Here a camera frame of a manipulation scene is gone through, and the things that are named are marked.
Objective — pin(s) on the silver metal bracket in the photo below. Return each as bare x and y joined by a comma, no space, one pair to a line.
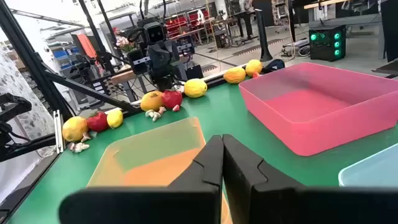
58,130

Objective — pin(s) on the yellow toy lemon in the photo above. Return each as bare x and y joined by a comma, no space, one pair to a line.
115,118
195,88

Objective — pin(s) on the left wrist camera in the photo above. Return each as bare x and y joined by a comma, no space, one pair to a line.
155,32

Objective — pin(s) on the white patterned curtain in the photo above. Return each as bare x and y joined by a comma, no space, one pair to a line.
18,81

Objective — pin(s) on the green table mat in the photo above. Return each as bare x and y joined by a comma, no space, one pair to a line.
224,105

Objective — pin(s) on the red toy mushroom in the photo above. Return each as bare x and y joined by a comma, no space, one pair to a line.
255,75

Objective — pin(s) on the red plastic bin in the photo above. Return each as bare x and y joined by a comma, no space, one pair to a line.
311,105

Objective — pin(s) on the orange panel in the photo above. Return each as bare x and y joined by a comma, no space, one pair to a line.
85,45

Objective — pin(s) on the black frame upright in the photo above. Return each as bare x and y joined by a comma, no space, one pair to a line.
28,53

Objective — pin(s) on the orange toy mango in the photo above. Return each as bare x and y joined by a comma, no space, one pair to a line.
234,75

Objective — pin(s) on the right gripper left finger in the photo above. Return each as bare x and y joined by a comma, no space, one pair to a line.
186,202

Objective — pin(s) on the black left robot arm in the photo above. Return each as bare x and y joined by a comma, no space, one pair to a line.
136,67

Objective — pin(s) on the yellow-orange toy lemon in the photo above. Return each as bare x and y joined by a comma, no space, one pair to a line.
253,67

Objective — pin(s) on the black pole stand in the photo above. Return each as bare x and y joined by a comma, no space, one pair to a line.
262,37

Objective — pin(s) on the black frame strut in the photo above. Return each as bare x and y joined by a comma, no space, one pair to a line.
93,91

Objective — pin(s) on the red strawberry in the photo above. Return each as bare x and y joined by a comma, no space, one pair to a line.
98,121

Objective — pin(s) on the clear plastic bin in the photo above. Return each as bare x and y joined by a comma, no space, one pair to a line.
373,171

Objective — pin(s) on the small toy mushroom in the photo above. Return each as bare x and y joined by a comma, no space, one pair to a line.
176,108
82,147
162,109
156,116
72,146
149,112
85,137

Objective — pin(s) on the red storage bin shelf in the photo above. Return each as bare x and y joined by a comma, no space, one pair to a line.
186,23

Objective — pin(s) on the table edge clamp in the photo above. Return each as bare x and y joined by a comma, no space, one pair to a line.
275,64

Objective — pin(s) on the computer tower green fans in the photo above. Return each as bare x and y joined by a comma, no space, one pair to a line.
327,42

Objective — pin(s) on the yellow-orange toy mango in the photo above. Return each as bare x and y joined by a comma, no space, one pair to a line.
151,101
74,128

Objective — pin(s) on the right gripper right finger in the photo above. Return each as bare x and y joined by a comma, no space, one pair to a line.
280,205

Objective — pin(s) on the orange translucent plastic bin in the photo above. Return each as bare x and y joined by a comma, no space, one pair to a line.
149,155

